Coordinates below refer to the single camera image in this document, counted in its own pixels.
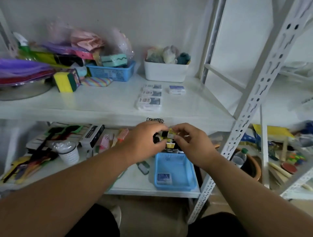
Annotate green spray bottle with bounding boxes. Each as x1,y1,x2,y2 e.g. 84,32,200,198
13,32,33,60

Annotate small clear bottle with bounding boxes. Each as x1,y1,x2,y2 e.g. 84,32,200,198
136,161,150,175

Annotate clear dotted plastic bag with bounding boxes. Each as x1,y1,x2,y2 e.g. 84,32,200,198
104,26,135,65

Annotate white cup in plastic wrap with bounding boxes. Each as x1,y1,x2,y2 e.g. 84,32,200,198
52,141,80,166

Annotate pile of black coloured combs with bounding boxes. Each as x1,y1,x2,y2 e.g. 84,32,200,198
0,125,85,185

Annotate clear water bottle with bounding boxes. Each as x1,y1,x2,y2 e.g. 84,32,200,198
231,147,249,169

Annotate person's left hand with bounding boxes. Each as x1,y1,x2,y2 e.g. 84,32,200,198
121,121,170,167

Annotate yellow flat pack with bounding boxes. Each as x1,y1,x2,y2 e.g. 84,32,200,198
253,124,294,140

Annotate colourful toy blocks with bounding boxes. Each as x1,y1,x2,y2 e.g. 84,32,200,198
286,151,308,167

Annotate red hair brush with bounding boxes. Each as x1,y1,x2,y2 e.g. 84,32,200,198
117,128,129,144

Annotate white plastic bin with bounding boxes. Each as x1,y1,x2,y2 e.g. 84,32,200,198
143,60,190,83

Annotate black white box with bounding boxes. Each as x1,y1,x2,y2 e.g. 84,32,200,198
79,124,106,149

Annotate person's black trousers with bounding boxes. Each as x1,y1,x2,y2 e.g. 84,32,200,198
66,203,248,237

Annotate person's left forearm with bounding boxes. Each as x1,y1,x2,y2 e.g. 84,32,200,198
0,146,134,237

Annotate pink plastic bags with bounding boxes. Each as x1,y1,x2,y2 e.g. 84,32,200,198
70,29,105,52

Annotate pile of bath sponges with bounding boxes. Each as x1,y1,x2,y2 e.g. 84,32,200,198
146,45,192,65

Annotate pile of purple mesh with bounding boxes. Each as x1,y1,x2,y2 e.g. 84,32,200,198
0,58,57,85

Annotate dark blue plastic basket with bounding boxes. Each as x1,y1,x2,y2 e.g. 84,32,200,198
86,60,136,82

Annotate rainbow striped sponge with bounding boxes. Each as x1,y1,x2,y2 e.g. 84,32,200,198
80,77,113,87

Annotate pink hair brush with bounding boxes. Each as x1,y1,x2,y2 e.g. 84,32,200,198
99,134,111,153

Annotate light blue plastic basket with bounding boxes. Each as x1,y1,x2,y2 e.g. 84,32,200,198
154,152,200,191

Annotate metal bowl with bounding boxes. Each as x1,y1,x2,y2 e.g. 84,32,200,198
0,78,54,101

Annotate yellow green sponge pack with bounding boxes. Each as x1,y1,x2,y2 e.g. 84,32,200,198
53,69,81,93

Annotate bundle of black yellow tubes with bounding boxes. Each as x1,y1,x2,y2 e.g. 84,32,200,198
153,127,183,154

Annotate person's right forearm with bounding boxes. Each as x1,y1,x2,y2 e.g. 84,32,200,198
202,155,313,237

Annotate red round lid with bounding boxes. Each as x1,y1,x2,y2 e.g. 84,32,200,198
281,162,298,174

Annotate person's right hand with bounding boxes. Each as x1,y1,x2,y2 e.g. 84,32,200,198
171,123,219,169

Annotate brown flower pot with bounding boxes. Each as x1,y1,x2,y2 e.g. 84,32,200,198
234,147,262,181

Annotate white metal shelf rack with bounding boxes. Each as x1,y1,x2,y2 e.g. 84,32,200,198
259,61,313,201
0,0,313,224

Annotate wooden sticks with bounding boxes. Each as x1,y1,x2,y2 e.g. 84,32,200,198
268,162,313,191

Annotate person's white shoe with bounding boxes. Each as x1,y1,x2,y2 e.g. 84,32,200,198
110,205,122,228

